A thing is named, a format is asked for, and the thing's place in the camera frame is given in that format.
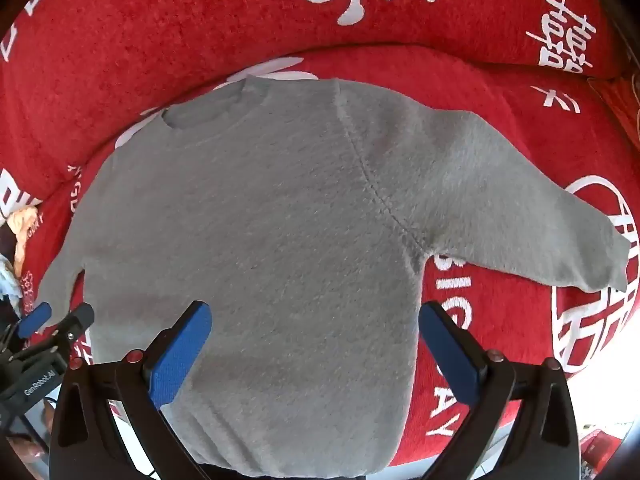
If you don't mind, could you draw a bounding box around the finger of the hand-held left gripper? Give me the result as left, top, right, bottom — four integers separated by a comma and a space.
22, 303, 96, 361
0, 301, 54, 356

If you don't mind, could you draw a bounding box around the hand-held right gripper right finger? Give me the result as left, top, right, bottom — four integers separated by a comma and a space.
417, 301, 583, 480

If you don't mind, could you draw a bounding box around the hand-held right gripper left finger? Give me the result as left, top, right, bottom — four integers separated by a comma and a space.
48, 300, 213, 480

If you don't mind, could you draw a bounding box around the grey sweater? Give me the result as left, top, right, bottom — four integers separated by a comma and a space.
37, 76, 632, 478

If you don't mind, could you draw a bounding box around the light blue cloth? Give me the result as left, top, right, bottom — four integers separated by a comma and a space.
0, 254, 25, 303

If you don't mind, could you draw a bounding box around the red box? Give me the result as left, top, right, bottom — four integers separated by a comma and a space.
579, 429, 627, 477

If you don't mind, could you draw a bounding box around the red printed blanket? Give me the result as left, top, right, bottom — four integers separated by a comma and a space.
0, 0, 640, 471

